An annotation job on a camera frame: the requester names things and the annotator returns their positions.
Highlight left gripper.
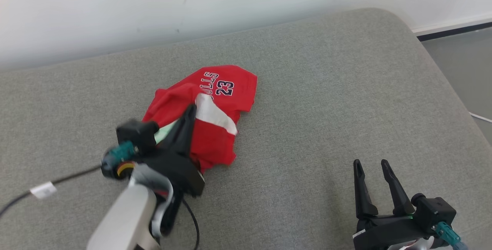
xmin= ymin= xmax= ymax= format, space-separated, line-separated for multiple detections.
xmin=133 ymin=104 xmax=205 ymax=198

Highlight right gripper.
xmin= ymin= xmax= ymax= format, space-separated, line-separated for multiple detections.
xmin=353 ymin=159 xmax=435 ymax=250

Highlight red shorts with white waistband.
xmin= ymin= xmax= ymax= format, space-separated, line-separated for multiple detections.
xmin=142 ymin=65 xmax=258 ymax=174

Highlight grey fabric sofa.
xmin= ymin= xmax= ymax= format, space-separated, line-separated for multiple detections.
xmin=0 ymin=7 xmax=492 ymax=250

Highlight black floor edge strip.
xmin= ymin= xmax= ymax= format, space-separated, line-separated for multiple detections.
xmin=416 ymin=22 xmax=492 ymax=42

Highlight teal camera cable connector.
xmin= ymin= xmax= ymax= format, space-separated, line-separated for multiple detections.
xmin=102 ymin=142 xmax=139 ymax=179
xmin=432 ymin=222 xmax=467 ymax=250

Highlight thin black cable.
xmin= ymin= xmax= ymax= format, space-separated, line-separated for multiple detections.
xmin=0 ymin=165 xmax=103 ymax=218
xmin=183 ymin=198 xmax=200 ymax=250

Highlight white cable label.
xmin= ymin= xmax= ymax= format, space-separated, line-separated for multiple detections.
xmin=30 ymin=182 xmax=57 ymax=199

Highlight white wall baseboard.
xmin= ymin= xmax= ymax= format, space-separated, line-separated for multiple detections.
xmin=411 ymin=12 xmax=492 ymax=35

